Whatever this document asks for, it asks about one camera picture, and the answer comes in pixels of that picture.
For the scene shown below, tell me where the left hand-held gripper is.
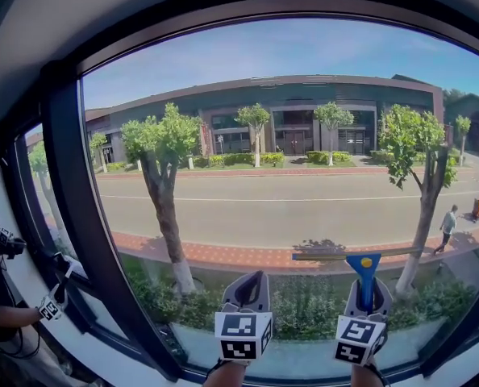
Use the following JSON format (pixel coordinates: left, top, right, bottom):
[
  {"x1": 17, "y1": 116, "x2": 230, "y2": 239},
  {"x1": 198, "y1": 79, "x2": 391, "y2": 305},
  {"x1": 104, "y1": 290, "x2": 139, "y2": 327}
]
[{"x1": 214, "y1": 271, "x2": 273, "y2": 362}]

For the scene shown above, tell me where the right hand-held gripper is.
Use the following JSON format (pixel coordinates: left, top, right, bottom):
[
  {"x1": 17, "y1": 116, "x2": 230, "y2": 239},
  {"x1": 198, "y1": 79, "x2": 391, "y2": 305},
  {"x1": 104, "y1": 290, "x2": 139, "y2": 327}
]
[{"x1": 334, "y1": 277, "x2": 394, "y2": 366}]

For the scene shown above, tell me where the blue squeegee with brass blade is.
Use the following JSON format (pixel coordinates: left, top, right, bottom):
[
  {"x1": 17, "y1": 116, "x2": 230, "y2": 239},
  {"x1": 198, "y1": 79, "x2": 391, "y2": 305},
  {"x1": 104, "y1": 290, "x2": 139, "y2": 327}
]
[{"x1": 291, "y1": 246, "x2": 422, "y2": 314}]

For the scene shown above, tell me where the large window glass pane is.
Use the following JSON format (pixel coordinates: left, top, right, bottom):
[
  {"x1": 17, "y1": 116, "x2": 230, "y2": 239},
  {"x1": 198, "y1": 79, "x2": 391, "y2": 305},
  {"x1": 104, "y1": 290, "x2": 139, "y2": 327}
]
[{"x1": 80, "y1": 16, "x2": 479, "y2": 378}]

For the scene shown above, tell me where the person's right forearm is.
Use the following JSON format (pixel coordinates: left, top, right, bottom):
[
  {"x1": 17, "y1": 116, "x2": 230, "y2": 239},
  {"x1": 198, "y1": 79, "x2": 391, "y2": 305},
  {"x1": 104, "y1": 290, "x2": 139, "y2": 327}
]
[{"x1": 350, "y1": 361, "x2": 388, "y2": 387}]

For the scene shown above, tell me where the person's left forearm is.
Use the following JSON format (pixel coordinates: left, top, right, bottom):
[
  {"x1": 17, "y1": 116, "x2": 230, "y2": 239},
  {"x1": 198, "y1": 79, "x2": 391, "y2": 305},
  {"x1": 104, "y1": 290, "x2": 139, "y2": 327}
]
[{"x1": 202, "y1": 360, "x2": 248, "y2": 387}]

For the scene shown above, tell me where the leaning roadside tree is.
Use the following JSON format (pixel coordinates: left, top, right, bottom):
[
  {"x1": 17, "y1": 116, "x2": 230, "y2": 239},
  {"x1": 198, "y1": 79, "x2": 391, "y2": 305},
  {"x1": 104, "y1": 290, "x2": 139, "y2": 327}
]
[{"x1": 120, "y1": 102, "x2": 203, "y2": 296}]

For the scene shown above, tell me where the narrow window glass pane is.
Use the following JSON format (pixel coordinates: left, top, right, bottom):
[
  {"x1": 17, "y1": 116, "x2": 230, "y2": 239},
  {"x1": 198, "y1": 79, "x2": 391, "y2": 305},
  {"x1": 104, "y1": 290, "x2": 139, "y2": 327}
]
[
  {"x1": 23, "y1": 123, "x2": 87, "y2": 273},
  {"x1": 76, "y1": 282, "x2": 132, "y2": 342}
]

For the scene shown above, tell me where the row of small street trees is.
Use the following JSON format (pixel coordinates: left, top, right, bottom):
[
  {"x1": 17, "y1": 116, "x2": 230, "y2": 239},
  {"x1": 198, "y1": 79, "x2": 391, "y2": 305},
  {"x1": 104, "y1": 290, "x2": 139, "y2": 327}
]
[{"x1": 88, "y1": 102, "x2": 473, "y2": 175}]

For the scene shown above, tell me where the long dark grey building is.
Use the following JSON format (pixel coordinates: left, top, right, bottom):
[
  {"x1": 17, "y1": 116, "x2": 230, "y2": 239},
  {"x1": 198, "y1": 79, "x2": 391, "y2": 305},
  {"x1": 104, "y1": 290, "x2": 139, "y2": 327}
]
[{"x1": 85, "y1": 73, "x2": 445, "y2": 169}]

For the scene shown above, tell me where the small grey gabled building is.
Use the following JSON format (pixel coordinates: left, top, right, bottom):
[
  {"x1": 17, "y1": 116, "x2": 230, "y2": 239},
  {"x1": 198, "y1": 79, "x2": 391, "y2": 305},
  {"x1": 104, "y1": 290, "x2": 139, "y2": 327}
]
[{"x1": 444, "y1": 93, "x2": 479, "y2": 155}]

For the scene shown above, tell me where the black cable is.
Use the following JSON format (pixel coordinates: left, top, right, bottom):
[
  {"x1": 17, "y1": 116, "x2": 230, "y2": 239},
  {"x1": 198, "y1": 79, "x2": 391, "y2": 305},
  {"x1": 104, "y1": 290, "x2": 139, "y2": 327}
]
[
  {"x1": 206, "y1": 359, "x2": 227, "y2": 381},
  {"x1": 373, "y1": 361, "x2": 392, "y2": 387}
]

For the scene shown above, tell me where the black window frame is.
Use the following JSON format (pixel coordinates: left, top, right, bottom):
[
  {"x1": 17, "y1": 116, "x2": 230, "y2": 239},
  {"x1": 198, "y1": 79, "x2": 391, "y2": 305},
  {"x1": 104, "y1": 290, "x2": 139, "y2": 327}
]
[{"x1": 0, "y1": 0, "x2": 479, "y2": 382}]

